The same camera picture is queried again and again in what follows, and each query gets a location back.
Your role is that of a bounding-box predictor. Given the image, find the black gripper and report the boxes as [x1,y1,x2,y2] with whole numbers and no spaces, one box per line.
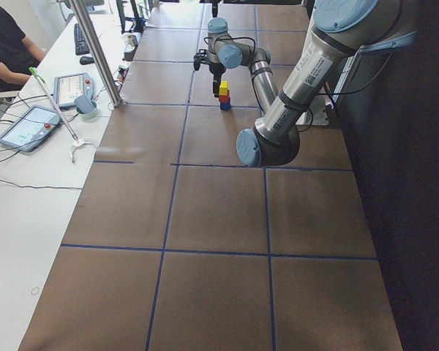
[193,49,225,97]

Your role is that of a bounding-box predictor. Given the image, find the yellow wooden block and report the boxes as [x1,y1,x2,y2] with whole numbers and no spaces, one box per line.
[219,80,229,96]

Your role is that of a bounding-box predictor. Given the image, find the red wooden block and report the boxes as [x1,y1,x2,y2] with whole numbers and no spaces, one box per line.
[219,95,230,104]

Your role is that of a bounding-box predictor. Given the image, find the blue wooden block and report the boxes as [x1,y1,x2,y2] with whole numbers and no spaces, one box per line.
[220,102,231,110]

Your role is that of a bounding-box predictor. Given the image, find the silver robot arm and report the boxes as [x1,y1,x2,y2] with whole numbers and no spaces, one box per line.
[194,1,419,167]

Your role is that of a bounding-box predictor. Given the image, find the metal cup on table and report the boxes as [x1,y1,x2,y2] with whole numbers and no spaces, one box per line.
[127,34,138,47]

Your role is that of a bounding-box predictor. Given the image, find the black computer mouse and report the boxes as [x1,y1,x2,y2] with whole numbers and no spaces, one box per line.
[79,56,94,66]

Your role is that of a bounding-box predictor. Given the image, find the black keyboard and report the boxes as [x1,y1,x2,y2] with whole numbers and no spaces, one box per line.
[74,23,90,56]

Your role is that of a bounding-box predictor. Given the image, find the far teach pendant tablet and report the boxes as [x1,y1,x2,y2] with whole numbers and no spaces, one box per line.
[53,72,94,109]

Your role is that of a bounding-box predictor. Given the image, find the teach pendant tablet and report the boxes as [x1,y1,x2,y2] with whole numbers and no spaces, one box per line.
[0,105,61,152]
[53,72,94,109]

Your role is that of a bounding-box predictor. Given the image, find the white rod stand foot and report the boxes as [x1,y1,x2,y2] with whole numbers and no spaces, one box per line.
[70,138,98,164]

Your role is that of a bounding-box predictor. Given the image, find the thin metal rod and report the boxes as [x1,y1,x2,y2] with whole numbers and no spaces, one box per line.
[29,67,79,143]

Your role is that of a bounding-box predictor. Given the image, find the near teach pendant tablet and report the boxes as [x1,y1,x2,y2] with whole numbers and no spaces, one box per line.
[0,105,61,152]

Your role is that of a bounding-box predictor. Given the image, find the seated person black shirt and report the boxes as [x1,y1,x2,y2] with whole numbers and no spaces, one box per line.
[0,7,45,91]

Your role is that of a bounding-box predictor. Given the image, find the aluminium frame post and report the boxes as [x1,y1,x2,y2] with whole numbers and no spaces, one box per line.
[69,0,122,108]

